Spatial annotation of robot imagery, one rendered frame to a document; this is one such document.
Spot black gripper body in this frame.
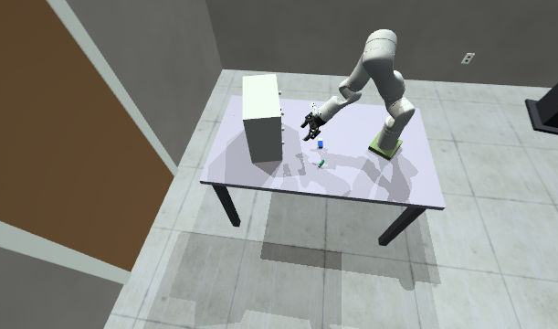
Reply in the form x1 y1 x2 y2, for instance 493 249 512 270
309 116 326 130

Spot grey chest of drawers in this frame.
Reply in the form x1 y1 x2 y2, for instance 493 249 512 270
243 74 282 163

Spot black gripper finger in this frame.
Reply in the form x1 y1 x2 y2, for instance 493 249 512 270
303 122 321 142
300 112 313 128

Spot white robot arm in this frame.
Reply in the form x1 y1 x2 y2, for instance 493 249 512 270
311 29 416 151

